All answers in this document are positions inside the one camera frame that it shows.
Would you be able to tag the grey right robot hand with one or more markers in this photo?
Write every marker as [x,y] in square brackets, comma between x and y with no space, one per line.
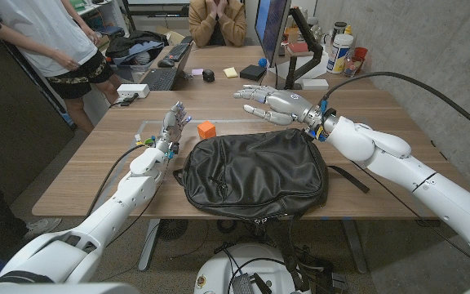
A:
[290,104]

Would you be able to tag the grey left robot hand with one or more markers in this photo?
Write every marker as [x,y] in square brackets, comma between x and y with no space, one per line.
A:
[171,126]

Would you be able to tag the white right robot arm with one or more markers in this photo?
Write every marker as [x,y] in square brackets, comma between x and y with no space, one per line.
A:
[402,167]

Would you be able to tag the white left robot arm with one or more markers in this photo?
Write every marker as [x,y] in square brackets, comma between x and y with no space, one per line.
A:
[131,194]

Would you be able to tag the orange block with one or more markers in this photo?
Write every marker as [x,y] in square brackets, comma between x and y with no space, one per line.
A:
[207,130]

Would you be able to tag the clear glass cup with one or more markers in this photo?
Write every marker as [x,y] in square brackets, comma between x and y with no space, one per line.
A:
[351,67]

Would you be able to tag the black leather backpack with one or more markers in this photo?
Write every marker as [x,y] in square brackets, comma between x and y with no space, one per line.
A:
[255,171]

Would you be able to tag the red cup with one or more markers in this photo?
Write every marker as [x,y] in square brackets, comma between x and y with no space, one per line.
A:
[361,53]

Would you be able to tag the white desk riser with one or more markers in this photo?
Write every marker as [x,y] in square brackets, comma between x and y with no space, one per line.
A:
[280,73]

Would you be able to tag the flat white box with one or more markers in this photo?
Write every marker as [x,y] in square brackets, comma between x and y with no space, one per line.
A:
[315,84]

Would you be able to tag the black laptop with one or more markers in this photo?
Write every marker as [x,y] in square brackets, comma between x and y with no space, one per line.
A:
[163,79]

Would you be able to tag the small black box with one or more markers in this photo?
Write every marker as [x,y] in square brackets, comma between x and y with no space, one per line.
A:
[253,72]

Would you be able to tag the black plug adapter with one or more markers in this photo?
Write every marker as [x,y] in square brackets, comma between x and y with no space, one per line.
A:
[131,99]

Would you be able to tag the blue ball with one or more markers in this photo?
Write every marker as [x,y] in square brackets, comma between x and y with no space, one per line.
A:
[262,62]

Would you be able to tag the white power strip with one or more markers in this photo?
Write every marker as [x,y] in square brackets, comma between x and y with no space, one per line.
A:
[133,90]

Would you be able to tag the red book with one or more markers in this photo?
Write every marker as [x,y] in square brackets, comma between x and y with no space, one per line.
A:
[298,47]

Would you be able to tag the purple sticky notes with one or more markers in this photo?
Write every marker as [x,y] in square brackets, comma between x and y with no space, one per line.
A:
[197,72]

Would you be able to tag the black computer mouse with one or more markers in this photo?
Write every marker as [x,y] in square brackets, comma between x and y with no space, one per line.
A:
[165,63]

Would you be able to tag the small black round device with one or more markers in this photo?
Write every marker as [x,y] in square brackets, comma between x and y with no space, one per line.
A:
[208,75]

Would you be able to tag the yellow sticky note pad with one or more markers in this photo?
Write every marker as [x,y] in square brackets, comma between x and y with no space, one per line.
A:
[230,72]

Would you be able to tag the white wipes canister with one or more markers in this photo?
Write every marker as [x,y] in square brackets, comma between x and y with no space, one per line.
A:
[339,55]

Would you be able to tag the black keyboard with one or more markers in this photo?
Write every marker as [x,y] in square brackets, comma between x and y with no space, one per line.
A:
[178,52]

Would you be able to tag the computer monitor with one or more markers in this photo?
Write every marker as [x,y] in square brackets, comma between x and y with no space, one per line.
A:
[273,24]

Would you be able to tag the jar with black lid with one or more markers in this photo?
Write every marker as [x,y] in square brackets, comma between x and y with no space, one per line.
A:
[340,28]

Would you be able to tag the black bag with clothes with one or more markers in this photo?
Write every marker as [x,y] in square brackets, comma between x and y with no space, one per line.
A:
[135,43]

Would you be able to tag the yellow bottle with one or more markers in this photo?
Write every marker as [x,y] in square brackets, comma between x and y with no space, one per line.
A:
[348,30]

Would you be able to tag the seated person in brown jacket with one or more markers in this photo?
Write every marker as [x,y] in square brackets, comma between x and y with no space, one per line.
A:
[233,24]

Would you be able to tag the black round fan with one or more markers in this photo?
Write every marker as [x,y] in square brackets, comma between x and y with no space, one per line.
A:
[172,229]

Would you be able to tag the grey table leg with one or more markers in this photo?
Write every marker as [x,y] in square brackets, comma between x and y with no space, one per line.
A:
[149,245]
[355,245]

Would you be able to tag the white shelf unit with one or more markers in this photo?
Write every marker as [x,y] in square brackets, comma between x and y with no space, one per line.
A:
[114,16]

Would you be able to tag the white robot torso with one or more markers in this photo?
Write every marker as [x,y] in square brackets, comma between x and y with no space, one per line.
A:
[218,273]

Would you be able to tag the standing person in white t-shirt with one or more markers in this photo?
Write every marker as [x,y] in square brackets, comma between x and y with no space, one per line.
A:
[47,32]

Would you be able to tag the dark brown panel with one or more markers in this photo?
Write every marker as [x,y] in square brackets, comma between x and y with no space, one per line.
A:
[10,122]

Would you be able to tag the person in dark trousers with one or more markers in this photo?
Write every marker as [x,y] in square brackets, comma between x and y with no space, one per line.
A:
[41,226]

